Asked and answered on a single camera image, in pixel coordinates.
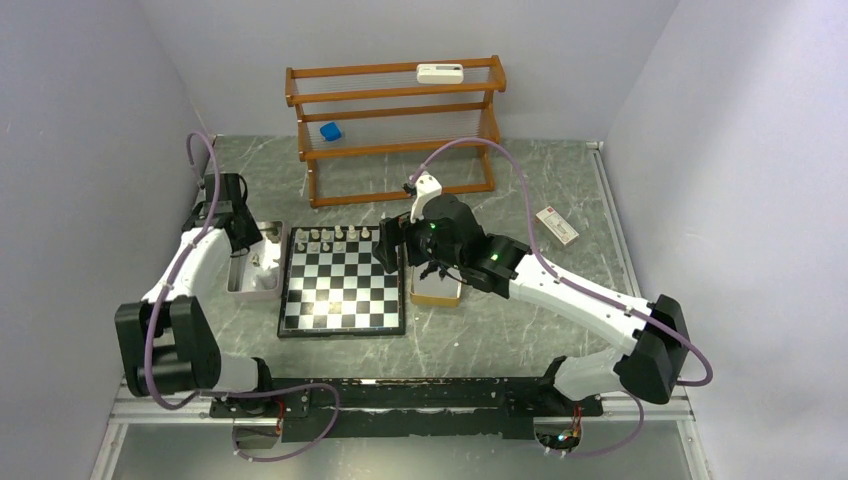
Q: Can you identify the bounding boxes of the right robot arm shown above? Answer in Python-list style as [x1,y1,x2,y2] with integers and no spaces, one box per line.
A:
[373,194,689,414]

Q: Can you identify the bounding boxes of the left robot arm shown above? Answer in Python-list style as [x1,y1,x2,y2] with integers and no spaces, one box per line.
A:
[114,173,284,416]

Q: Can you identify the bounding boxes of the black white chess board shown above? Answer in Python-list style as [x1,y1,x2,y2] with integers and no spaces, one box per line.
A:
[277,225,406,338]

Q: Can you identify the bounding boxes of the pink metal tin tray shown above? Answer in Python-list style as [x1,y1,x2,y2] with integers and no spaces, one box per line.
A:
[226,221,290,301]

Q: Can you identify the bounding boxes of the gold metal tin tray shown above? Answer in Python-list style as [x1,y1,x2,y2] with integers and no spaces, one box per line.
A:
[409,264,462,307]

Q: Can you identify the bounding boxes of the wooden two-tier shelf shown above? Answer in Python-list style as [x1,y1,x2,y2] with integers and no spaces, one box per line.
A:
[284,55,507,208]

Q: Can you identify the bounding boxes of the blue block on shelf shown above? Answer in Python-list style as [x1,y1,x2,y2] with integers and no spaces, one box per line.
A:
[319,122,343,142]

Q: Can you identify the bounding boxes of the small red white card box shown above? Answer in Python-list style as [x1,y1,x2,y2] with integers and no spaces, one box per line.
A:
[535,206,579,247]

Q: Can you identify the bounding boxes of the white box on shelf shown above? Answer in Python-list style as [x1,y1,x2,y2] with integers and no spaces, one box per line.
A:
[415,63,465,85]

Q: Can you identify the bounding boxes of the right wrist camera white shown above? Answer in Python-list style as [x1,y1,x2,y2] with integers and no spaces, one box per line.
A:
[404,171,443,223]

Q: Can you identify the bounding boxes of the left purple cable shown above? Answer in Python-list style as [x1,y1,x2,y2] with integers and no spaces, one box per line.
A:
[143,131,341,464]

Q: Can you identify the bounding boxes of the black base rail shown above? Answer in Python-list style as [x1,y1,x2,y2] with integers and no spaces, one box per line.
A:
[209,377,603,443]

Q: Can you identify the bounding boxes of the aluminium frame rail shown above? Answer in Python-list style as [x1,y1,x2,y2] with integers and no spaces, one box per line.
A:
[93,387,712,479]

